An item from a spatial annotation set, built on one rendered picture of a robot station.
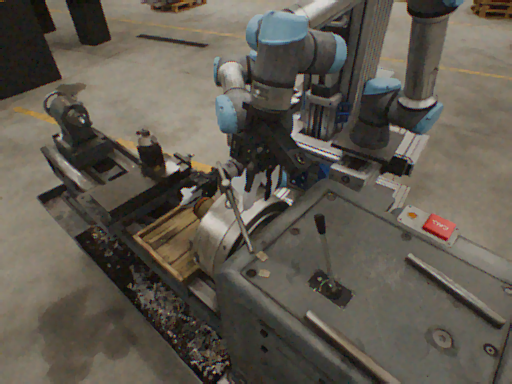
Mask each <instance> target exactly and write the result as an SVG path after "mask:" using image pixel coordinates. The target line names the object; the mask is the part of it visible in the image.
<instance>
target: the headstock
mask: <svg viewBox="0 0 512 384"><path fill-rule="evenodd" d="M403 210H404V208H395V209H392V210H391V212H390V213H388V212H382V211H381V210H380V209H378V208H377V206H376V204H375V202H374V201H372V200H371V199H366V198H365V197H363V196H361V195H360V194H357V191H356V190H354V189H351V188H349V187H346V186H345V185H343V184H340V183H338V182H336V181H334V180H332V179H321V180H320V181H318V182H317V183H316V184H315V185H313V186H312V187H311V189H309V190H307V191H306V192H305V194H303V195H301V196H300V198H299V199H297V200H295V202H294V203H293V204H291V205H290V206H289V207H288V208H287V209H285V210H284V211H283V212H282V213H281V214H279V215H278V216H277V217H276V218H275V220H272V221H271V222H270V224H269V225H266V226H265V228H264V229H263V230H260V232H259V233H258V234H257V235H254V237H253V238H252V239H251V242H252V244H253V246H254V250H255V253H254V255H250V254H249V250H248V247H247V245H246V244H245V245H243V246H242V247H241V248H240V249H239V250H237V251H236V252H235V253H234V254H233V255H231V256H230V257H229V259H227V260H225V261H224V263H223V264H221V265H219V267H218V268H217V269H216V270H214V282H215V286H216V291H217V296H218V301H219V307H220V315H221V320H222V325H223V330H224V335H225V343H226V345H227V347H228V348H230V350H231V351H232V352H234V353H235V355H236V356H237V357H239V358H240V359H241V360H245V361H251V362H254V363H255V364H256V365H257V366H259V367H260V369H261V370H262V371H264V372H265V374H266V375H269V376H270V378H271V379H272V380H274V381H275V383H276V384H381V383H380V381H378V380H376V378H375V377H373V376H371V374H370V373H368V372H367V371H366V370H365V369H363V368H362V367H361V366H360V365H359V364H357V362H355V361H354V360H353V359H352V358H350V357H349V356H348V355H347V354H346V353H344V352H343V351H342V350H341V349H339V347H337V346H336V345H335V344H334V343H333V342H331V341H330V340H329V339H328V338H326V337H325V336H324V335H323V334H322V333H320V332H319V330H317V329H315V327H314V326H312V325H311V324H310V323H309V322H308V321H306V320H305V319H304V317H305V314H306V313H307V311H308V310H310V309H311V310H313V311H315V313H316V314H319V315H320V317H321V318H322V319H325V321H326V322H328V323H329V324H330V325H332V326H333V327H334V328H335V329H337V330H338V331H339V333H342V334H343V335H344V337H347V338H348V339H349V340H350V341H351V342H353V343H354V344H355V345H356V346H358V347H359V348H360V349H361V350H362V351H364V352H365V353H366V354H367V355H369V356H370V357H371V358H372V359H374V360H375V361H376V362H377V363H378V364H380V365H381V366H382V367H383V368H385V369H386V370H387V371H388V372H390V373H391V374H392V375H393V376H395V377H396V378H397V379H399V380H400V381H401V382H402V383H403V384H512V260H509V259H507V258H506V257H504V256H501V255H499V254H498V253H496V252H494V251H491V250H489V249H487V248H486V247H482V246H481V245H479V244H477V243H476V242H473V241H471V240H468V239H467V238H465V237H462V236H460V235H458V237H457V238H456V240H455V243H454V244H453V246H452V247H451V248H449V247H447V246H446V245H444V244H442V243H439V242H437V241H436V240H434V239H432V238H429V237H428V236H426V235H424V234H421V233H419V232H418V231H416V230H414V229H411V228H409V227H408V226H406V225H405V224H401V223H400V222H398V221H396V219H397V218H398V217H399V215H400V214H401V213H402V211H403ZM317 213H321V214H324V215H325V220H326V234H325V235H326V243H327V247H328V251H329V255H330V260H331V269H332V274H333V278H334V283H335V285H339V286H340V288H341V290H342V295H341V297H340V299H338V300H332V299H330V298H329V297H327V296H326V295H325V286H326V285H329V283H330V282H329V277H328V273H327V269H326V260H325V255H324V250H323V246H322V243H321V235H320V234H318V231H317V229H316V223H315V220H314V215H315V214H317ZM262 240H265V241H267V242H266V243H267V244H266V243H265V245H261V242H262ZM261 250H262V251H263V252H264V253H265V255H267V256H268V257H269V259H268V260H265V261H262V260H260V258H258V257H257V256H256V255H257V254H258V253H259V252H260V251H261ZM410 252H413V253H415V254H416V255H418V257H419V258H422V259H423V260H424V261H426V262H427V263H429V264H430V265H432V267H435V268H436V269H437V270H438V271H440V272H441V273H443V274H444V275H445V276H446V277H449V279H451V280H452V281H454V282H455V283H457V284H458V285H459V286H461V287H462V288H463V289H465V290H467V291H468V292H469V293H471V294H473V295H474V296H475V297H476V298H477V299H480V300H481V301H482V302H483V303H485V304H487V305H488V306H489V307H491V308H492V309H493V310H495V311H496V312H498V313H499V314H501V316H504V317H505V318H506V319H507V320H508V321H507V322H506V324H505V325H504V326H503V327H502V328H501V329H500V328H498V327H497V326H496V325H494V324H492V323H491V321H488V320H487V319H486V318H485V317H483V316H482V315H480V314H479V313H477V312H476V311H475V310H474V309H473V308H470V306H468V305H467V304H465V303H464V302H462V300H459V299H458V297H456V296H455V295H453V294H452V293H450V292H449V291H447V290H446V289H445V288H444V287H443V286H440V284H438V283H437V282H435V281H434V280H432V279H431V277H428V276H427V275H426V274H425V273H422V271H420V270H419V269H418V268H416V267H415V266H413V264H411V263H409V262H408V261H407V260H406V257H407V256H408V254H409V253H410ZM260 269H263V270H270V275H269V277H263V276H259V275H258V274H260V272H259V271H260ZM269 278H270V279H269Z"/></svg>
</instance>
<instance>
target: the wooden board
mask: <svg viewBox="0 0 512 384"><path fill-rule="evenodd" d="M193 209H194V207H189V208H182V207H180V205H179V206H178V207H177V208H175V209H173V210H172V211H171V212H170V213H169V214H166V215H164V217H162V218H160V219H158V220H157V221H155V222H154V223H153V224H152V225H153V226H152V225H151V224H150V225H149V226H147V227H146V228H144V229H142V230H141V231H139V232H138V233H137V234H134V236H133V238H134V239H135V243H136V244H139V245H140V247H141V248H142V249H144V250H145V252H146V253H147V254H149V255H150V256H151V257H152V258H153V259H154V260H155V261H156V262H157V263H158V264H159V265H160V266H161V267H162V268H163V269H164V270H167V272H168V273H169V274H171V275H172V276H173V277H174V279H175V280H177V281H178V282H179V284H180V285H182V286H183V287H184V286H185V285H188V284H189V282H190V281H192V280H194V278H195V277H197V276H198V275H199V274H200V273H202V272H203V270H201V269H200V268H199V267H198V266H197V265H196V264H195V265H194V263H195V262H193V261H194V259H193V258H194V254H193V256H192V255H191V254H192V253H194V251H191V250H192V249H191V248H190V247H189V238H191V237H192V236H194V235H195V234H196V231H197V230H196V228H197V227H198V226H199V224H200V223H199V219H198V217H197V216H196V215H195V214H194V210H193ZM159 226H161V227H159ZM170 227H171V228H170ZM156 228H157V229H156ZM158 228H159V229H158ZM193 228H194V229H193ZM162 229H163V230H162ZM166 229H167V230H166ZM143 230H144V231H143ZM155 230H156V231H157V232H156V231H155ZM152 231H154V232H152ZM151 232H152V233H151ZM155 233H157V234H155ZM160 233H161V234H160ZM146 234H147V235H148V234H149V236H148V237H149V238H148V237H146V236H147V235H146ZM145 235H146V236H145ZM163 235H164V237H163ZM144 236H145V237H144ZM167 236H169V237H170V238H169V237H167ZM165 237H167V238H165ZM142 238H143V239H147V238H148V239H147V241H149V242H152V243H151V244H152V245H153V246H152V245H151V244H150V243H149V242H148V244H147V242H146V240H143V239H142ZM150 238H153V239H150ZM162 238H163V239H162ZM164 238H165V239H164ZM149 239H150V240H149ZM171 239H172V240H171ZM161 240H162V241H163V242H161ZM142 242H143V244H142ZM145 242H146V243H145ZM157 242H161V243H162V244H160V243H157ZM164 242H165V244H164ZM176 242H177V243H176ZM149 244H150V245H149ZM159 244H160V245H159ZM166 244H167V245H166ZM169 244H170V245H169ZM161 245H162V246H161ZM157 246H158V247H157ZM152 248H153V249H152ZM156 248H157V249H156ZM175 250H177V251H175ZM161 252H162V253H161ZM187 252H188V253H187ZM186 253H187V254H186ZM189 253H190V254H189ZM184 254H186V255H184ZM161 255H162V256H161ZM176 255H177V256H176ZM164 256H165V257H164ZM178 256H179V257H178ZM170 257H171V258H170ZM177 257H178V258H177ZM163 258H164V259H163ZM168 258H169V259H168ZM180 258H181V259H180ZM174 259H175V260H174ZM176 259H177V260H178V261H177V260H176ZM172 260H173V261H172ZM166 261H167V262H166ZM168 261H169V262H170V263H169V262H168ZM171 261H172V262H171ZM175 261H176V262H175ZM188 261H189V262H188ZM174 262H175V263H174ZM171 263H172V265H171ZM183 263H184V264H183ZM192 263H193V264H192ZM174 264H175V265H174ZM188 264H189V265H188ZM170 265H171V266H170ZM183 265H185V266H186V265H187V267H186V268H188V267H189V266H190V267H191V270H189V269H190V267H189V268H188V270H187V269H186V268H185V267H184V266H183ZM182 266H183V267H182ZM181 267H182V268H183V269H181ZM179 268H180V269H179ZM192 268H193V269H192ZM178 269H179V270H178ZM184 269H185V270H186V271H185V270H184ZM176 270H177V271H176ZM182 270H183V271H182ZM181 271H182V272H181ZM179 272H180V273H179ZM179 274H180V275H179Z"/></svg>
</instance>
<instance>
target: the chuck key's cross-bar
mask: <svg viewBox="0 0 512 384"><path fill-rule="evenodd" d="M216 164H217V167H218V169H219V174H220V176H221V179H222V180H224V179H226V176H225V174H224V170H223V168H222V165H221V163H220V162H219V161H217V162H216ZM226 192H227V194H228V197H229V201H230V204H231V205H232V208H233V210H234V214H235V217H236V219H237V221H238V224H239V228H240V230H241V232H242V235H243V236H244V241H245V243H246V245H247V247H248V250H249V254H250V255H254V253H255V250H254V246H253V244H252V242H251V240H250V238H249V234H248V232H247V230H246V228H245V225H244V221H243V220H242V217H241V215H240V213H239V209H238V207H237V204H236V203H235V200H234V196H233V194H232V192H231V189H226Z"/></svg>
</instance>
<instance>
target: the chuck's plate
mask: <svg viewBox="0 0 512 384"><path fill-rule="evenodd" d="M289 206H290V204H289V203H288V202H286V201H285V200H284V199H281V198H280V197H278V196H275V195H272V196H271V197H270V199H268V200H267V201H265V197H264V198H262V199H259V200H257V201H255V202H254V205H253V206H252V207H251V208H249V209H248V210H247V211H245V210H244V212H243V213H242V214H240V215H241V217H242V220H243V221H244V225H245V228H246V230H247V232H248V234H249V236H250V235H251V234H252V233H253V232H254V230H256V229H257V228H258V227H259V226H260V225H261V224H262V223H264V222H265V221H266V220H269V219H270V218H274V217H277V216H278V215H279V214H281V213H282V212H283V211H284V210H285V209H287V208H288V207H289ZM244 244H245V241H244V236H243V235H242V232H241V230H240V228H239V224H238V221H237V219H236V220H235V221H234V223H233V225H231V226H230V228H229V230H228V231H227V233H226V235H224V239H223V240H222V242H221V244H220V245H219V250H218V252H217V254H216V257H215V260H214V270H216V269H217V268H218V267H219V265H221V264H223V263H224V261H225V260H227V259H229V257H230V256H231V255H233V254H234V253H235V252H236V251H237V250H239V249H240V248H241V247H242V246H243V245H244Z"/></svg>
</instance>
